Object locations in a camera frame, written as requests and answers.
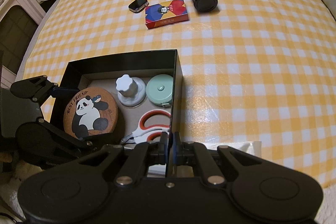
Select red blue card box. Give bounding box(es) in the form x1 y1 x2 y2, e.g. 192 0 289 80
145 0 189 29

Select mint green tape measure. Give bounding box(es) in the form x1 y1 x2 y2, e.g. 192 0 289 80
146 74 173 107

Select black cardboard box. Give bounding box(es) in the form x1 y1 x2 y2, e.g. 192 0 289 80
51 50 183 149

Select round panda cork coaster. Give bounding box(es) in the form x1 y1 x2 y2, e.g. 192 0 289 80
63 87 118 139

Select pink folding storage cabinet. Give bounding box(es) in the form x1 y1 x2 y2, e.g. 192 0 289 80
1 0 46 88

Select white fluffy rug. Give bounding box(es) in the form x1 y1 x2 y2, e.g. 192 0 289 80
1 161 41 218

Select white knob suction base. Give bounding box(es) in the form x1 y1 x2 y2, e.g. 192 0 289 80
116 74 146 107

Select yellow checkered blanket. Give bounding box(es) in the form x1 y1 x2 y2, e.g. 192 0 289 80
19 0 335 186

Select orange white scissors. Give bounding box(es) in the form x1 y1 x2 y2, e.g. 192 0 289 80
120 109 171 145

